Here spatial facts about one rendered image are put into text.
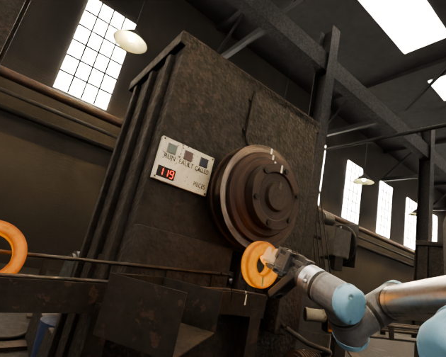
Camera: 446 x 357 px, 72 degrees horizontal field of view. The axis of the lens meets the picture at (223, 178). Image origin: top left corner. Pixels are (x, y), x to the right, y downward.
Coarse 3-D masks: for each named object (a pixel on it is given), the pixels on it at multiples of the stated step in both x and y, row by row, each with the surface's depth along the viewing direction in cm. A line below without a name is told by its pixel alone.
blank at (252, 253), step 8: (248, 248) 105; (256, 248) 105; (264, 248) 107; (272, 248) 109; (248, 256) 102; (256, 256) 104; (248, 264) 102; (256, 264) 104; (248, 272) 102; (256, 272) 104; (264, 272) 108; (272, 272) 108; (248, 280) 102; (256, 280) 103; (264, 280) 105; (272, 280) 108
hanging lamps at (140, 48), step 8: (120, 32) 558; (128, 32) 570; (136, 32) 556; (120, 40) 576; (128, 40) 582; (136, 40) 583; (128, 48) 590; (136, 48) 590; (144, 48) 579; (368, 128) 1046; (360, 176) 986; (360, 184) 1023; (368, 184) 1010
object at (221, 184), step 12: (240, 156) 131; (276, 156) 144; (228, 168) 126; (288, 168) 148; (216, 180) 129; (228, 180) 126; (216, 192) 127; (216, 204) 127; (228, 216) 124; (228, 228) 124; (240, 240) 126
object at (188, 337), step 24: (120, 288) 72; (144, 288) 70; (168, 288) 68; (192, 288) 93; (120, 312) 70; (144, 312) 68; (168, 312) 66; (192, 312) 91; (216, 312) 89; (120, 336) 68; (144, 336) 66; (168, 336) 65; (192, 336) 80
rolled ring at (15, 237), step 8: (0, 224) 86; (8, 224) 87; (0, 232) 86; (8, 232) 87; (16, 232) 88; (8, 240) 87; (16, 240) 87; (24, 240) 88; (16, 248) 86; (24, 248) 87; (16, 256) 85; (24, 256) 86; (8, 264) 83; (16, 264) 84; (0, 272) 82; (8, 272) 83; (16, 272) 84
